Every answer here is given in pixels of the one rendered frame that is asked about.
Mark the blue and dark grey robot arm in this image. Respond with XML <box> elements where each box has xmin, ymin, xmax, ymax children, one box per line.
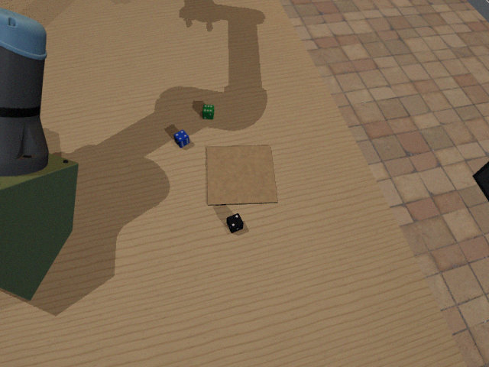
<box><xmin>0</xmin><ymin>8</ymin><xmax>49</xmax><ymax>177</ymax></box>

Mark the black die with white pips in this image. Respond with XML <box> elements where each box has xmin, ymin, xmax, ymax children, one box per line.
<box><xmin>227</xmin><ymin>213</ymin><xmax>244</xmax><ymax>233</ymax></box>

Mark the tan cork mat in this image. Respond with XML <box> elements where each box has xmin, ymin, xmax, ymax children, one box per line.
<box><xmin>207</xmin><ymin>146</ymin><xmax>277</xmax><ymax>206</ymax></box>

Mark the blue die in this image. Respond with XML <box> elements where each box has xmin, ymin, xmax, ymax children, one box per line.
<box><xmin>173</xmin><ymin>130</ymin><xmax>189</xmax><ymax>148</ymax></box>

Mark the green die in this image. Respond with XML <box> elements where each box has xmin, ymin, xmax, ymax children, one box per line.
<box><xmin>202</xmin><ymin>105</ymin><xmax>215</xmax><ymax>119</ymax></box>

